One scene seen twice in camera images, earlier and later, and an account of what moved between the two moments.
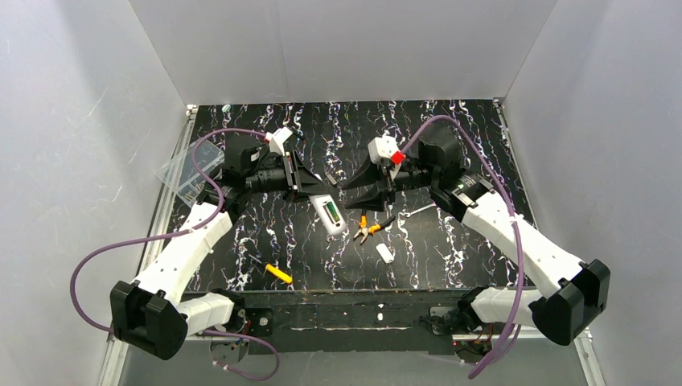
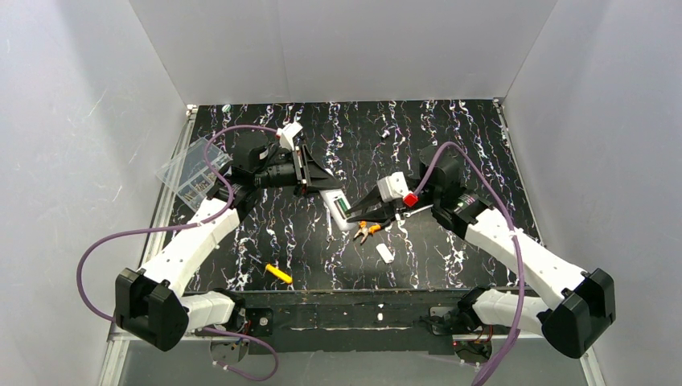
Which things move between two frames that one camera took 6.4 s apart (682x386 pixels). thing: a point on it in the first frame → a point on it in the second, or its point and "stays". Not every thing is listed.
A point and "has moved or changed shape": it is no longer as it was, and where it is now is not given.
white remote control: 328,212 has moved or changed shape
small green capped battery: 334,212 → 343,204
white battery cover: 384,252 stays
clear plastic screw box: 182,173 stays
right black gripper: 387,178 → 397,211
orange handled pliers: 365,230 stays
